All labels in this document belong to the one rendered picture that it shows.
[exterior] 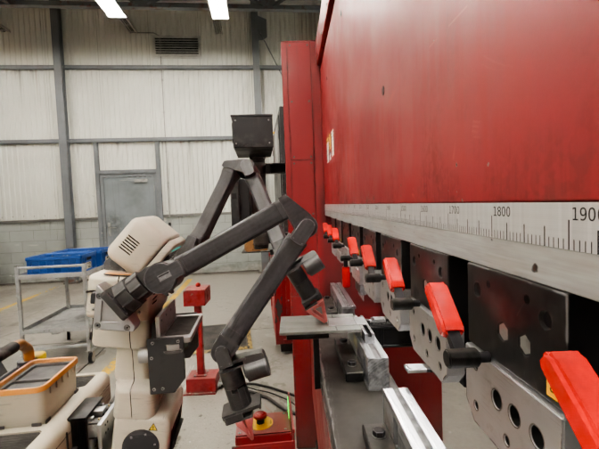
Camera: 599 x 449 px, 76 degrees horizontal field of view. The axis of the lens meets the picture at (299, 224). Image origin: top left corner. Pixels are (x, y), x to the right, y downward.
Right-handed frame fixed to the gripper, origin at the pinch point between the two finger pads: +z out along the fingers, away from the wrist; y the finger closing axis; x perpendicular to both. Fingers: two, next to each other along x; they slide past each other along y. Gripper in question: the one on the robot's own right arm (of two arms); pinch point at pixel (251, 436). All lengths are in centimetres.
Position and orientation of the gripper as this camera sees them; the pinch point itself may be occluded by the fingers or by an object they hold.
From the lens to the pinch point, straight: 116.9
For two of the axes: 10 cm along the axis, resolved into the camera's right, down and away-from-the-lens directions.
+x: -1.0, -0.6, 9.9
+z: 2.9, 9.5, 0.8
